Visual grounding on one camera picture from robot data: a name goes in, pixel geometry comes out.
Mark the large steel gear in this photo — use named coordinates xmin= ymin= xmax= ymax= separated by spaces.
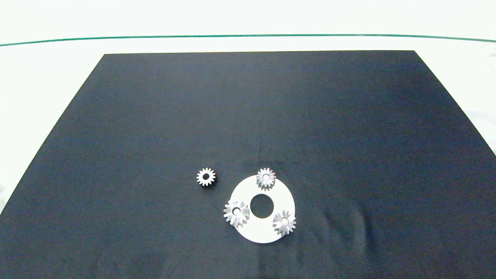
xmin=223 ymin=200 xmax=250 ymax=228

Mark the small steel gear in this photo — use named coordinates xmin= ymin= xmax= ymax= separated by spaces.
xmin=272 ymin=210 xmax=297 ymax=236
xmin=256 ymin=167 xmax=277 ymax=191
xmin=196 ymin=167 xmax=217 ymax=187

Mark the round white plate with pins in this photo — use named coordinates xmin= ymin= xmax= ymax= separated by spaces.
xmin=229 ymin=174 xmax=296 ymax=244

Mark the dark mat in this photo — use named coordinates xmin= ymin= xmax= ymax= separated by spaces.
xmin=0 ymin=50 xmax=496 ymax=279

